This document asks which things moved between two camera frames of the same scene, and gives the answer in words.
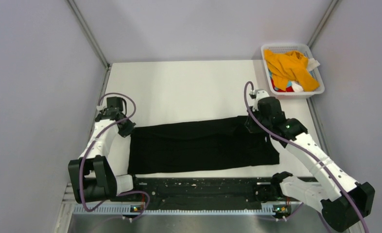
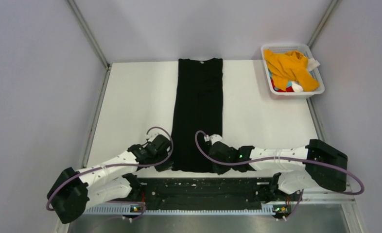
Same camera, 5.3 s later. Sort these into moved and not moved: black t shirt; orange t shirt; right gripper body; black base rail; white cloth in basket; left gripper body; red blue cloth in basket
Moved: left gripper body; right gripper body; black t shirt
Not moved: orange t shirt; black base rail; white cloth in basket; red blue cloth in basket
